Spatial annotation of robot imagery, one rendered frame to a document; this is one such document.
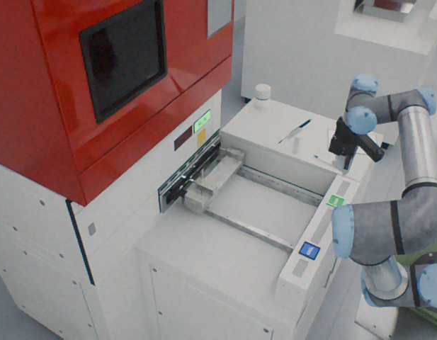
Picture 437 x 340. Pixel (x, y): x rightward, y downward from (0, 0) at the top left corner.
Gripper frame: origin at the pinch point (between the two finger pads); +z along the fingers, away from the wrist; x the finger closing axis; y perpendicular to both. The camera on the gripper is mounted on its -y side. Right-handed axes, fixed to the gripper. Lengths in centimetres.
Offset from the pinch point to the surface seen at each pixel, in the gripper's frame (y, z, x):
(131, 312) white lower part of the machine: 59, 63, 54
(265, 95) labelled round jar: 49, 7, -40
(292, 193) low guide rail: 19.4, 26.4, -7.9
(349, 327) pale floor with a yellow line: -21, 111, -17
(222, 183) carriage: 45, 23, 6
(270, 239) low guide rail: 16.9, 26.1, 19.1
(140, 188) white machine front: 59, 6, 39
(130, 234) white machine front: 59, 21, 47
